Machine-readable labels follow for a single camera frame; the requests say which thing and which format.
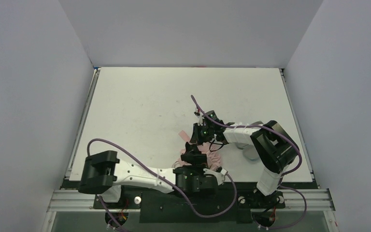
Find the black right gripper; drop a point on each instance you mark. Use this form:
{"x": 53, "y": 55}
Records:
{"x": 199, "y": 134}

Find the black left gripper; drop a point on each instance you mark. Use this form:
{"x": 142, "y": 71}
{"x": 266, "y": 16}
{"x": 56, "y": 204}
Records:
{"x": 192, "y": 157}

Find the pink folding umbrella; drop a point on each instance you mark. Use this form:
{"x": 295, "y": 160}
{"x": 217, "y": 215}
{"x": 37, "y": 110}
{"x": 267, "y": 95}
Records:
{"x": 213, "y": 157}

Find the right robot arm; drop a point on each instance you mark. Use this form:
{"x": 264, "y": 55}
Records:
{"x": 267, "y": 142}

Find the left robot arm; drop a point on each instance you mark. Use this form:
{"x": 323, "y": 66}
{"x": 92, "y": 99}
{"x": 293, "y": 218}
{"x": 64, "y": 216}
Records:
{"x": 105, "y": 174}

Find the grey umbrella sleeve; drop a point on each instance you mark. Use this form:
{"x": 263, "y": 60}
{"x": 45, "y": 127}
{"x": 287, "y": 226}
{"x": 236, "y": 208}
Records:
{"x": 248, "y": 150}

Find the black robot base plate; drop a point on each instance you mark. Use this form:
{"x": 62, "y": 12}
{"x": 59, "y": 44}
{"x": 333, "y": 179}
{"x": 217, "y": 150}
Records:
{"x": 242, "y": 205}

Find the aluminium table frame rail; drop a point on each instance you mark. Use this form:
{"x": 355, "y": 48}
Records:
{"x": 51, "y": 215}

